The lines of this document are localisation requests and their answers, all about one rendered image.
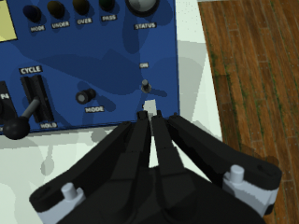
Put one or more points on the dark blue control console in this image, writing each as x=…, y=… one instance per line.
x=123, y=52

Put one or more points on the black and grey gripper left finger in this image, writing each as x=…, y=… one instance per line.
x=55, y=199

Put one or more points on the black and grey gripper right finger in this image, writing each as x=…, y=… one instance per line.
x=249, y=179

